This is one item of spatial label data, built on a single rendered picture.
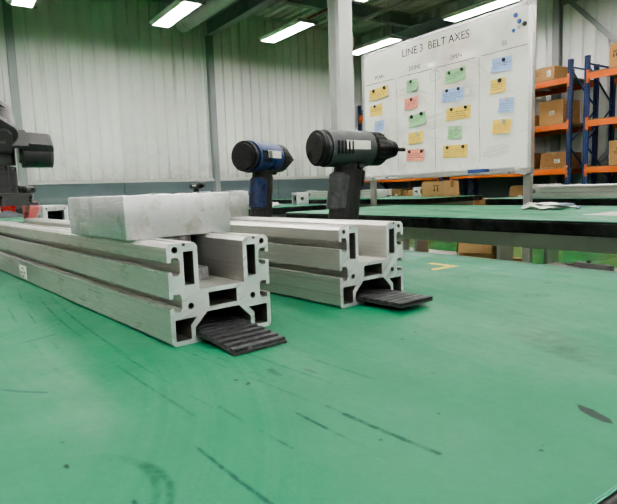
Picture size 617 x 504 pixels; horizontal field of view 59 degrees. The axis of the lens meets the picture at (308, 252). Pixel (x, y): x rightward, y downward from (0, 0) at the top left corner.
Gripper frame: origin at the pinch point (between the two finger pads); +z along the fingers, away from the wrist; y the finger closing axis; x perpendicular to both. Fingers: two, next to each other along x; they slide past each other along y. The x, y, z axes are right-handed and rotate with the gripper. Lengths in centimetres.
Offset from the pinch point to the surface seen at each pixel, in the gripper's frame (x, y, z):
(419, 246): 183, 362, 46
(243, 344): -90, -1, 4
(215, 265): -80, 3, -1
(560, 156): 354, 988, -55
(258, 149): -41, 35, -16
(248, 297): -85, 3, 1
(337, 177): -60, 37, -10
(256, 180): -39, 36, -10
